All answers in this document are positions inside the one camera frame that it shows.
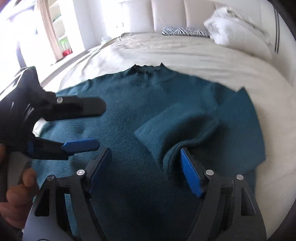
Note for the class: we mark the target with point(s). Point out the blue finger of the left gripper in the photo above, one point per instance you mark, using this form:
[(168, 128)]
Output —
[(42, 149)]

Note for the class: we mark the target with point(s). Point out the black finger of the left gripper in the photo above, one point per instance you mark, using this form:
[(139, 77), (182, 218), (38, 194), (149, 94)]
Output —
[(72, 107)]

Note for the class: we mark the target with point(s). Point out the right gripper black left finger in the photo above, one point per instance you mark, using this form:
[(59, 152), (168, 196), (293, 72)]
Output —
[(48, 218)]

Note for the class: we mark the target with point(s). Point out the zebra print pillow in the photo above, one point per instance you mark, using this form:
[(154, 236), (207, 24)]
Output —
[(185, 32)]

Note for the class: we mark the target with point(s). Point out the white wardrobe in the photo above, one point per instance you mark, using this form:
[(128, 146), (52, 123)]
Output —
[(281, 27)]

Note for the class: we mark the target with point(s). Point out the dark teal knit sweater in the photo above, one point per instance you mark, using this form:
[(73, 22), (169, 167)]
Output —
[(152, 112)]

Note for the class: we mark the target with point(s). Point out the beige padded headboard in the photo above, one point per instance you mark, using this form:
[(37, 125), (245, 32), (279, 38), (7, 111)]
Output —
[(153, 16)]

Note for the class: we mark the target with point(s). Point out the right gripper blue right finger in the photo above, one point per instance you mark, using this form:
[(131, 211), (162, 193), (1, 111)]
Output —
[(228, 210)]

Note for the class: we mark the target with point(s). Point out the white crumpled duvet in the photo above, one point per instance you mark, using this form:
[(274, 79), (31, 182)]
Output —
[(232, 29)]

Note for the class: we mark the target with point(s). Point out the person left hand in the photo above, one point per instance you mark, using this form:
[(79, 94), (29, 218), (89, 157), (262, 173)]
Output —
[(19, 200)]

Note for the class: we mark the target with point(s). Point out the red box on sill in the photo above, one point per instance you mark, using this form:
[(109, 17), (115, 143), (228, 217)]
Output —
[(67, 52)]

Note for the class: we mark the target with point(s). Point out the beige bed sheet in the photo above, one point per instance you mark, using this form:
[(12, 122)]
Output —
[(272, 96)]

